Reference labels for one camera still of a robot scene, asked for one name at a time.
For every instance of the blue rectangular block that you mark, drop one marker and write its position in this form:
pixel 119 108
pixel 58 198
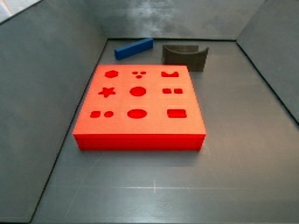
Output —
pixel 134 48

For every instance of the red shape-sorting board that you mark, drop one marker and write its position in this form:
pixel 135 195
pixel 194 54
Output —
pixel 141 107

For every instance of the dark grey curved fixture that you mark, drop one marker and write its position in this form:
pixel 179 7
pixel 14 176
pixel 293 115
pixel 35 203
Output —
pixel 186 55

